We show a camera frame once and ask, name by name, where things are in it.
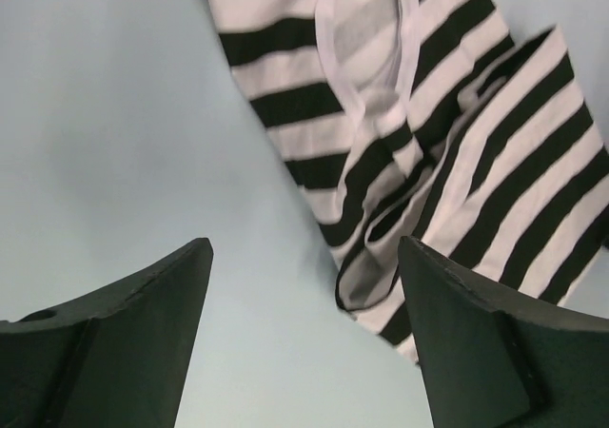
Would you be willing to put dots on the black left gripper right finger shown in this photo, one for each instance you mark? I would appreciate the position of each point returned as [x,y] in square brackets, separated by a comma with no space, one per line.
[493,357]

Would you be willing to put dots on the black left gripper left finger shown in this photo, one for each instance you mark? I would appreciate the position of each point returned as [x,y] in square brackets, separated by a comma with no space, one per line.
[116,357]

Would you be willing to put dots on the black white striped tank top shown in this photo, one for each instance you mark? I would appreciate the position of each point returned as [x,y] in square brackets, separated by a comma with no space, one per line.
[424,118]

